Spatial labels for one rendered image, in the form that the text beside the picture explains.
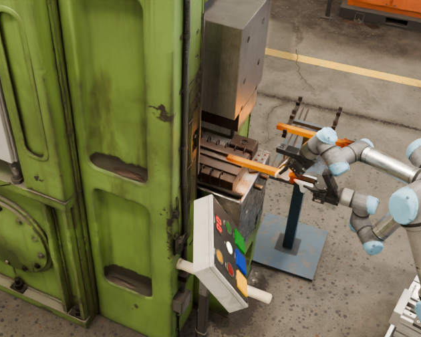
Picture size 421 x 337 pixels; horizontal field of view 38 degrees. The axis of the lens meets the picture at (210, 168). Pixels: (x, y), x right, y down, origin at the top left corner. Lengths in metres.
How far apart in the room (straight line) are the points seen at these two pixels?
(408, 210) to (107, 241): 1.43
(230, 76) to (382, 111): 2.77
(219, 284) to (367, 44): 3.87
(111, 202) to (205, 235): 0.67
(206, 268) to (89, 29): 0.92
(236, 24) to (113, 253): 1.35
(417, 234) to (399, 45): 3.68
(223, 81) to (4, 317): 1.88
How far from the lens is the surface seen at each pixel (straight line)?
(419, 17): 6.06
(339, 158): 2.45
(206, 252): 2.12
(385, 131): 4.71
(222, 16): 2.21
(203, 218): 2.23
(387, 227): 2.58
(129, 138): 2.39
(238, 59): 2.21
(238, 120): 2.43
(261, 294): 2.71
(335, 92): 4.99
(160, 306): 3.03
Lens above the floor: 2.84
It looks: 43 degrees down
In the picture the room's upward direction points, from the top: 3 degrees clockwise
